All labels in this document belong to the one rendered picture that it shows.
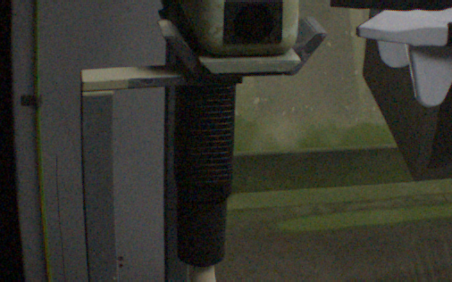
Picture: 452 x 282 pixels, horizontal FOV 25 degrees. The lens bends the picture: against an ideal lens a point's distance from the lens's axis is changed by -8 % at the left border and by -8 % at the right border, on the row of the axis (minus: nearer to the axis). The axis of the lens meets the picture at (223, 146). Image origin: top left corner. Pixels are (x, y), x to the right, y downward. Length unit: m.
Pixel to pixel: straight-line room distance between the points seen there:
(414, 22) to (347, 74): 2.13
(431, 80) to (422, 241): 1.93
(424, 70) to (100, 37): 0.55
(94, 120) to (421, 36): 0.20
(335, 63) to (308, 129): 0.19
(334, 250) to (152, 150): 1.36
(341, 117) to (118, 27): 1.65
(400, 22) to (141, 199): 0.63
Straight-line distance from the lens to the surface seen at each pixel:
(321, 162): 2.69
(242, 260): 2.43
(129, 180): 1.17
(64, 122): 1.14
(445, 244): 2.55
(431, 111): 1.81
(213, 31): 0.49
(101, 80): 0.51
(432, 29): 0.61
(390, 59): 0.70
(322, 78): 2.72
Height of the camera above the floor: 1.28
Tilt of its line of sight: 25 degrees down
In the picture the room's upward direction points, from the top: 2 degrees clockwise
